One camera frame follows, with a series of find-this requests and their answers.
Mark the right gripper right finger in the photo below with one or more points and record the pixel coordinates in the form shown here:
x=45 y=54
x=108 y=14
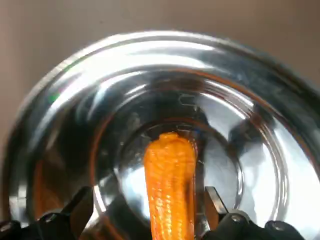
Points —
x=245 y=228

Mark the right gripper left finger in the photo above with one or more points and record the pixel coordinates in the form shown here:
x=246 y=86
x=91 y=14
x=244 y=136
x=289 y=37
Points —
x=50 y=227

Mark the orange corn cob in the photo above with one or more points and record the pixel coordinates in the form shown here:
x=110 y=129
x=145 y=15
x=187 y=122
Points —
x=170 y=187

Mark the stainless steel pot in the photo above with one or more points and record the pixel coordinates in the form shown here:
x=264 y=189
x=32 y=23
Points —
x=100 y=100

